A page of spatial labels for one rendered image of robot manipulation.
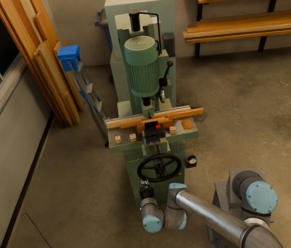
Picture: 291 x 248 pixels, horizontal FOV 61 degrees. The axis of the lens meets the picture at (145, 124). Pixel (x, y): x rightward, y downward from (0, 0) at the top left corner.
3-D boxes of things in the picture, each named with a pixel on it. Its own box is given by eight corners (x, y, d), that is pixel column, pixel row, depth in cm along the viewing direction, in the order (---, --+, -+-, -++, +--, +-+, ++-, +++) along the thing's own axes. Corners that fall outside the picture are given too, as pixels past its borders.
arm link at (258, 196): (268, 178, 140) (281, 186, 123) (264, 208, 141) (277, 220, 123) (241, 174, 142) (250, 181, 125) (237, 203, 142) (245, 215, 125)
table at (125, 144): (111, 164, 159) (109, 159, 155) (109, 131, 181) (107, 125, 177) (202, 147, 162) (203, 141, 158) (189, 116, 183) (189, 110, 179)
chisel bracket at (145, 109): (144, 119, 165) (143, 109, 159) (141, 106, 175) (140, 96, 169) (155, 117, 165) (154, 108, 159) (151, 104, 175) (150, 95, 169)
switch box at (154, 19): (153, 47, 165) (151, 23, 153) (150, 41, 172) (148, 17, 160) (162, 46, 165) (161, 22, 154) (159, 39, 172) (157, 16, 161)
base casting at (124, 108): (124, 162, 175) (122, 154, 169) (118, 110, 216) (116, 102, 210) (185, 150, 177) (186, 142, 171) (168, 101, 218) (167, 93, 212)
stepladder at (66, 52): (102, 148, 282) (54, 58, 200) (103, 132, 300) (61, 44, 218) (115, 146, 281) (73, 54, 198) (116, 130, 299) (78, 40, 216)
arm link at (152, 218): (161, 234, 123) (142, 233, 122) (157, 216, 135) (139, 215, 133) (165, 220, 120) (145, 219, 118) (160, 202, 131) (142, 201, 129)
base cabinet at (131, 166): (136, 208, 225) (124, 163, 175) (129, 159, 266) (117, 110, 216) (184, 199, 227) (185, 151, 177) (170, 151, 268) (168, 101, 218)
